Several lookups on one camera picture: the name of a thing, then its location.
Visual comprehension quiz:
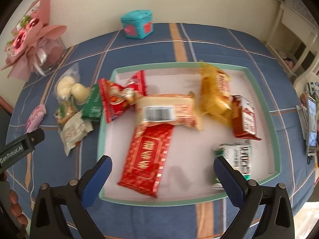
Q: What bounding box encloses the green white cereal bar packet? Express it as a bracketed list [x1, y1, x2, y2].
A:
[211, 142, 253, 190]

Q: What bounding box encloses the white wooden furniture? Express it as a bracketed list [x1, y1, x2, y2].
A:
[265, 1, 319, 80]

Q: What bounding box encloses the white tray with green rim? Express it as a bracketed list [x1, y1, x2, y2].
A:
[98, 62, 282, 207]

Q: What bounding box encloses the yellow bread packet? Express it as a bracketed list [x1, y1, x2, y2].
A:
[199, 61, 233, 127]

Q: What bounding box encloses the person's left hand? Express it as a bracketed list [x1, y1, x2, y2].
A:
[9, 189, 27, 227]

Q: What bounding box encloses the long red patterned packet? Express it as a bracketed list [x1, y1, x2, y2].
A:
[117, 124, 174, 198]

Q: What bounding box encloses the pink snack packet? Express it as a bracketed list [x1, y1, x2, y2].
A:
[26, 104, 46, 133]

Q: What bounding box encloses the teal box with pink heart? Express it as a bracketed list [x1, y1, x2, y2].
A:
[121, 9, 154, 39]

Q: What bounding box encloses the stack of printed packets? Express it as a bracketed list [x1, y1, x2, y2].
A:
[296, 81, 319, 165]

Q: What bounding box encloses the green snack packet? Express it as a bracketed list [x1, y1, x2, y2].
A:
[82, 83, 103, 122]

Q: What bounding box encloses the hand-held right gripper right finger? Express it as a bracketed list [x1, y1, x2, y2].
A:
[213, 156, 296, 239]

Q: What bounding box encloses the clear green-striped cookie packet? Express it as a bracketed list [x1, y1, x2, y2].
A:
[53, 100, 78, 126]

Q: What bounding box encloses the white snack packet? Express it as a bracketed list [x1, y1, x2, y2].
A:
[58, 111, 94, 157]

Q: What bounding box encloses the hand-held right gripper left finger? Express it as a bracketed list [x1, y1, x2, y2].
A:
[30, 155, 113, 239]

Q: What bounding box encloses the clear glass vase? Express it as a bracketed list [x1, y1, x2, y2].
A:
[36, 37, 67, 74]

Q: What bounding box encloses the blue plaid tablecloth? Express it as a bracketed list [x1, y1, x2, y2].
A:
[5, 23, 317, 239]

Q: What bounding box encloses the pink flower bouquet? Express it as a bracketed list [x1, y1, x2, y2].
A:
[0, 0, 68, 81]

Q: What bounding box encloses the clear packet of white buns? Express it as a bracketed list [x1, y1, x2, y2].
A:
[54, 63, 90, 105]

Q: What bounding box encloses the beige barcode bread packet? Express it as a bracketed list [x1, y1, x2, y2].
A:
[136, 92, 205, 131]

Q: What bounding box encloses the dark red biscuit packet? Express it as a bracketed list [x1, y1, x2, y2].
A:
[232, 95, 262, 140]

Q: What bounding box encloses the red cartoon snack packet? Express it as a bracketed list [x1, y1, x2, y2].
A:
[98, 70, 148, 123]

